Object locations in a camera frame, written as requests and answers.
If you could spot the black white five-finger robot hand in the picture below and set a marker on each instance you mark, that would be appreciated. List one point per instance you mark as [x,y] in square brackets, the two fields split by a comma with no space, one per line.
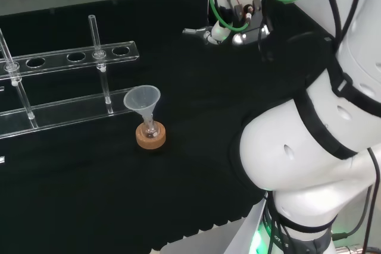
[248,37]

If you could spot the clear plastic funnel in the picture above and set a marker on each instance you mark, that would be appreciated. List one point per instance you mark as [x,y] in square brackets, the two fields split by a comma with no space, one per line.
[143,97]

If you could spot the small round-bottom glass flask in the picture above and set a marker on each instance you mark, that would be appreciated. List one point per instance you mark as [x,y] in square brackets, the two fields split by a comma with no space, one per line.
[149,130]

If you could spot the clear acrylic funnel stand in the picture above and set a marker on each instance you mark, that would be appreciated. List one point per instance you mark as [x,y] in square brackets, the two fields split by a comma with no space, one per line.
[74,111]

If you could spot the pale base board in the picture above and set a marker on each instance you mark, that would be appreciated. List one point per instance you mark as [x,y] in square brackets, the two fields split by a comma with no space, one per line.
[226,236]

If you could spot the black bench cloth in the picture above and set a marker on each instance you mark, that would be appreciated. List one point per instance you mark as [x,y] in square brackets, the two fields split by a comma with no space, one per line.
[89,191]

